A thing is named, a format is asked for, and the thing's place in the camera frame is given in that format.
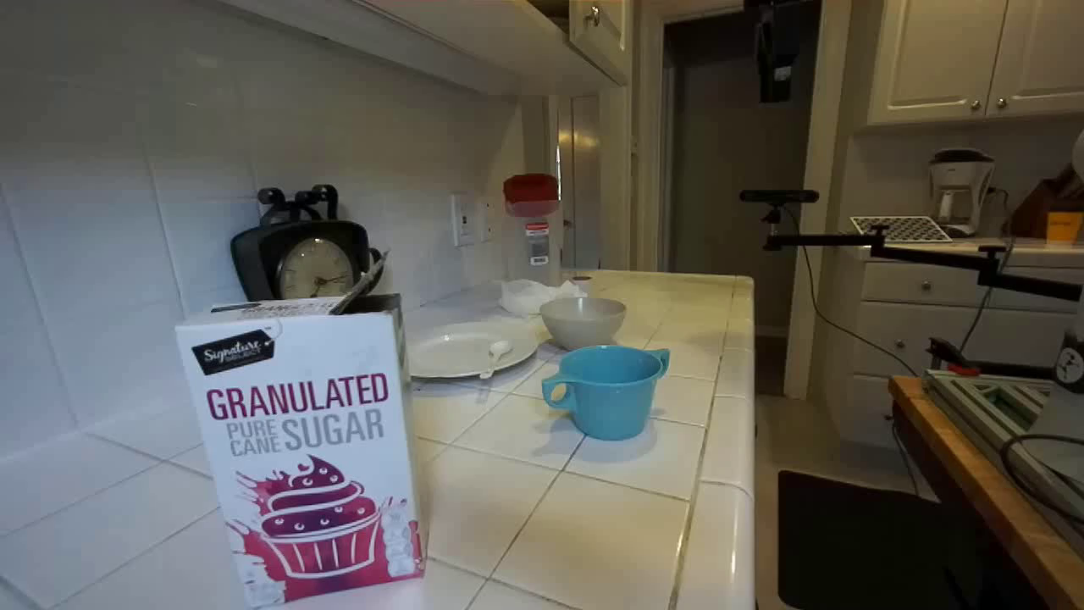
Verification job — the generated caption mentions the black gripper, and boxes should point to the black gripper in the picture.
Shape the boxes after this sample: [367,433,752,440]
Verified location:
[752,0,819,104]

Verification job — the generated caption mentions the white ceramic bowl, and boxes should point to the white ceramic bowl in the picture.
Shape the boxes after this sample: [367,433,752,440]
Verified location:
[534,294,630,353]

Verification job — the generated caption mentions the white upper cabinet doors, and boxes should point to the white upper cabinet doors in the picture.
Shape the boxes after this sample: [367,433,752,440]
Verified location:
[865,0,1084,130]

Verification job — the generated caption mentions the white grid tray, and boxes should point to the white grid tray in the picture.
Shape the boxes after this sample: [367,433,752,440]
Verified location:
[848,213,957,246]

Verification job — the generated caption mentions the white coffee maker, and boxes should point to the white coffee maker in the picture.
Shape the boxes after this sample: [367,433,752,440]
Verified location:
[926,148,999,237]

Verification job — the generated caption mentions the white drawer cabinet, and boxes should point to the white drawer cabinet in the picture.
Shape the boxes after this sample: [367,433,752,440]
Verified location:
[819,241,1084,454]

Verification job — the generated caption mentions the clear container red lid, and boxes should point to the clear container red lid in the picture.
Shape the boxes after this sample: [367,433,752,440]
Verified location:
[501,169,566,285]

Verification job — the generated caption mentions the wooden knife block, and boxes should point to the wooden knife block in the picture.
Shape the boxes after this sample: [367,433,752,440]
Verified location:
[1004,166,1084,246]

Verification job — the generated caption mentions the clear plastic bag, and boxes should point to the clear plastic bag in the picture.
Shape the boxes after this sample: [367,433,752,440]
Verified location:
[499,273,592,318]

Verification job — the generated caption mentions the black red clamp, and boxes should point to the black red clamp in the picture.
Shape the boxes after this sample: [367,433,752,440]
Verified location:
[926,337,1061,382]

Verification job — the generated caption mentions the teal plastic cup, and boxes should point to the teal plastic cup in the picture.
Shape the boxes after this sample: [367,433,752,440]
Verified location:
[539,342,674,444]

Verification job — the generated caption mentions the grey green device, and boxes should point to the grey green device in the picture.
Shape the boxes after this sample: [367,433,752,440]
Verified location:
[921,365,1084,523]

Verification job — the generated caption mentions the white plate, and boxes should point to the white plate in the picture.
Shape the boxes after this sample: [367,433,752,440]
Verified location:
[403,316,551,382]

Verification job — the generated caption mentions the wooden table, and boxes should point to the wooden table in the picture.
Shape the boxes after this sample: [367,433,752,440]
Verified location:
[887,373,1084,610]

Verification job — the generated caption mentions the black floor mat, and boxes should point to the black floor mat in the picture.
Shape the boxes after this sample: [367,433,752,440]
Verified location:
[775,466,1047,610]

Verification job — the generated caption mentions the black kitchen scale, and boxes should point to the black kitchen scale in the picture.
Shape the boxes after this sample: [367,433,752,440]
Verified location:
[227,183,380,306]

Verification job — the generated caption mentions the granulated sugar box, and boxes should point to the granulated sugar box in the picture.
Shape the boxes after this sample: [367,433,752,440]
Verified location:
[174,267,431,610]

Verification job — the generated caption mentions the black bar camera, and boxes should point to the black bar camera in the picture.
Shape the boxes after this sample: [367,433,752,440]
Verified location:
[738,186,824,229]

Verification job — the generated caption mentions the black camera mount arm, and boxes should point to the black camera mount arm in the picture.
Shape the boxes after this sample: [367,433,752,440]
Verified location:
[759,225,1084,306]

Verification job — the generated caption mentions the thin black cable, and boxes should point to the thin black cable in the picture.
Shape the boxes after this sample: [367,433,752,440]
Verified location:
[795,244,929,378]

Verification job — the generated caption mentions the white wall cabinet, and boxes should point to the white wall cabinet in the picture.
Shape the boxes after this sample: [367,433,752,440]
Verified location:
[225,0,638,98]

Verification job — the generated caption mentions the white wall outlet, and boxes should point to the white wall outlet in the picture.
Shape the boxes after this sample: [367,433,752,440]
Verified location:
[448,191,481,251]

